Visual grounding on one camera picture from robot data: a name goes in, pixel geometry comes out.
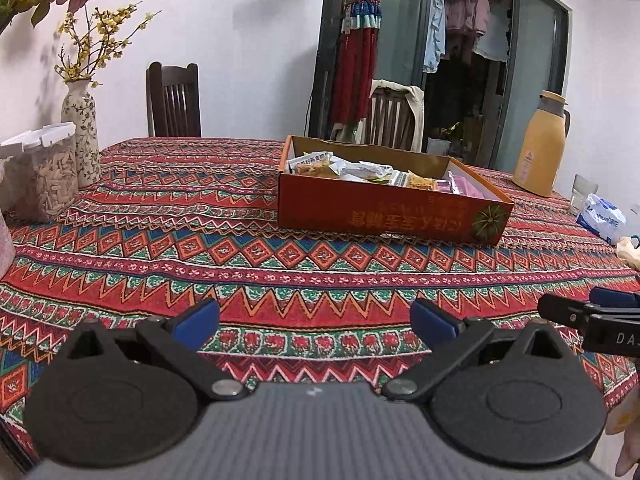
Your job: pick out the brown slatted wooden chair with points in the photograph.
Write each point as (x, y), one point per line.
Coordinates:
(390, 120)

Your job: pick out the pink hanging garment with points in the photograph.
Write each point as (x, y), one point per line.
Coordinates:
(467, 12)

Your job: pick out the white blue plastic pack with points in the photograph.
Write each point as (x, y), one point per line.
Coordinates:
(602, 217)

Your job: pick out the pink snack packet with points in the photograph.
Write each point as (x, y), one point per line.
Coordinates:
(470, 187)

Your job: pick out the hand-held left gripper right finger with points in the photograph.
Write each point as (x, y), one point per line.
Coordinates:
(435, 322)

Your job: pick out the beige crumpled bag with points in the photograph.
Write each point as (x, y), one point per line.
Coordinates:
(630, 255)

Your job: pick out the floral ceramic vase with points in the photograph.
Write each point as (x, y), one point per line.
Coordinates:
(82, 135)

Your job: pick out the dark wooden chair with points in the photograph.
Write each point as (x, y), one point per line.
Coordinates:
(175, 105)

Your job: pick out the yellow flower branches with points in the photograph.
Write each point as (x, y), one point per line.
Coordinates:
(100, 35)

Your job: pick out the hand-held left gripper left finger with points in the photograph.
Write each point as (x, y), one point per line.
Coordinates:
(195, 322)

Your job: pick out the white bag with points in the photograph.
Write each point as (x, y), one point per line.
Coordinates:
(438, 147)

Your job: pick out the sliding glass door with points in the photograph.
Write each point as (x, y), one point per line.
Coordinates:
(410, 35)

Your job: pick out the orange thermos jug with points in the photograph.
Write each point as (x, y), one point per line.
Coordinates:
(542, 155)

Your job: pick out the orange cardboard box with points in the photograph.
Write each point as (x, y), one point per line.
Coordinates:
(380, 215)

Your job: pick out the pile of mixed packets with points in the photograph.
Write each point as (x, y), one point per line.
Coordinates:
(360, 172)

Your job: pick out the white lace hanging garment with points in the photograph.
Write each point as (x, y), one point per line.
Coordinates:
(492, 40)

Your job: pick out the clear drinking glass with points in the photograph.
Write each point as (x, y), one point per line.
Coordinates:
(582, 192)

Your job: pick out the light blue hanging shirt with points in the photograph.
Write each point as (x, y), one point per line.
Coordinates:
(434, 30)

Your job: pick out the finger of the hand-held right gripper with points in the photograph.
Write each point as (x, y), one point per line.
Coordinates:
(565, 310)
(615, 296)

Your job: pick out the person's right hand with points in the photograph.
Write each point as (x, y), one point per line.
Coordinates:
(631, 450)

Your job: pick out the chair with draped cloth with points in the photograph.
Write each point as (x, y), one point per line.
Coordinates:
(415, 110)

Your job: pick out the clear plastic seed container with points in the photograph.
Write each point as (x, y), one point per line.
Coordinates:
(45, 180)

